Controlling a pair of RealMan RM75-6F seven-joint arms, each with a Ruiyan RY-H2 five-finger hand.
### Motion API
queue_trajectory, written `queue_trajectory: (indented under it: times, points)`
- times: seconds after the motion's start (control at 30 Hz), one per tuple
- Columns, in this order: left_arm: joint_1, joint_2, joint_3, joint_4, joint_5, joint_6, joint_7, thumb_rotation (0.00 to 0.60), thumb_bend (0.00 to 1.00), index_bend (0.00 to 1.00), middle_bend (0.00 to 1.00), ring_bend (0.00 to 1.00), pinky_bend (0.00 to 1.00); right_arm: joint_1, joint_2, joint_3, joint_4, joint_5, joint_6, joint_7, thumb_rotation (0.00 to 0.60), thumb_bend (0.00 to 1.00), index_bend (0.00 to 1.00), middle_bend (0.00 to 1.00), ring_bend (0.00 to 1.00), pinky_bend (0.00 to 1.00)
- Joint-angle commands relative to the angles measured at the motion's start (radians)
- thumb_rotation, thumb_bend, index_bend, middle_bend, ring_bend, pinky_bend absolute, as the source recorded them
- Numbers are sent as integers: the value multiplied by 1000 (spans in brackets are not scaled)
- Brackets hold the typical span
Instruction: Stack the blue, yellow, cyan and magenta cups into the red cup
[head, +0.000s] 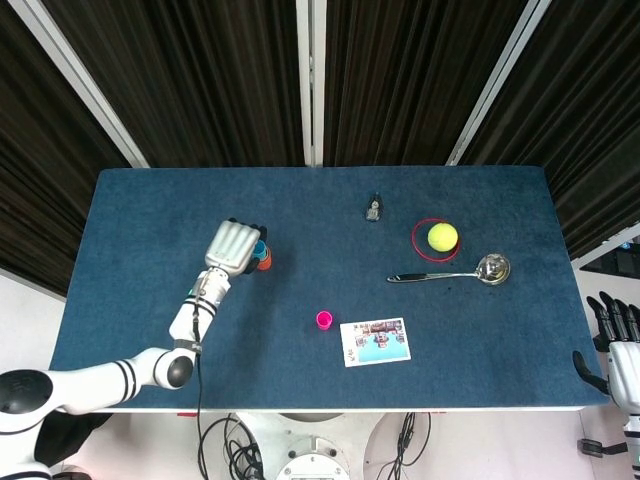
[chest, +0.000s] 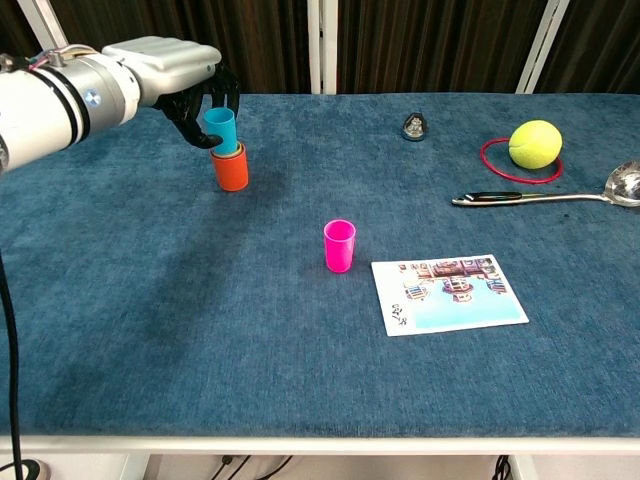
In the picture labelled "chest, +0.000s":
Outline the round grey floor base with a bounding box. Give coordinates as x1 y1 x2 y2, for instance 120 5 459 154
0 458 52 480

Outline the thin red ring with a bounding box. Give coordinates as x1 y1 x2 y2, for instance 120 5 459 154
479 136 565 185

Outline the white table frame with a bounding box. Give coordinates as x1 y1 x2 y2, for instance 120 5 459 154
0 433 640 480

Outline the dark brown pleated curtain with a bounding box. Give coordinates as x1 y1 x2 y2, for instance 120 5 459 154
0 0 47 59
335 0 550 95
536 0 640 95
48 0 312 97

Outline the small metal clip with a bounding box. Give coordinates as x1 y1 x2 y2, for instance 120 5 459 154
400 112 431 143

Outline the black cable bundle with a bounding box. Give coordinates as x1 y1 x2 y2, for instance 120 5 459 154
208 453 295 480
491 453 515 480

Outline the printed picture card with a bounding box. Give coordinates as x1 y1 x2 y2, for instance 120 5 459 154
370 253 531 338

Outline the metal ladle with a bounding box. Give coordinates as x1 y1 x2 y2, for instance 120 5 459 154
451 159 640 208

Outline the light blue plastic cup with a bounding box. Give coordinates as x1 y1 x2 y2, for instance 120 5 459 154
202 106 241 156

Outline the pink plastic cup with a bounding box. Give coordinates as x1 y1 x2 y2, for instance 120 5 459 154
322 218 358 275

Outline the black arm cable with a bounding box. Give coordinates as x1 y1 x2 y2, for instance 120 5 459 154
0 249 26 480

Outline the yellow tennis ball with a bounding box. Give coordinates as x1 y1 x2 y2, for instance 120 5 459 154
507 118 564 171

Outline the yellow plastic cup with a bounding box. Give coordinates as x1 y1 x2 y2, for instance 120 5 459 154
214 140 248 161

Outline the blue table cloth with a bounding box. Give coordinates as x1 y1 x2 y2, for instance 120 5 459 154
0 91 640 441

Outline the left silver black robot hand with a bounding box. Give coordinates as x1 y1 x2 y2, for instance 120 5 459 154
101 36 241 150

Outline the white metal frame post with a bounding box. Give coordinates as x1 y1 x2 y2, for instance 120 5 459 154
515 0 572 95
27 0 70 51
305 0 339 96

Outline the orange plastic cup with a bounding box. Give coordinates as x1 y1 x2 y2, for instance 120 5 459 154
209 146 251 193

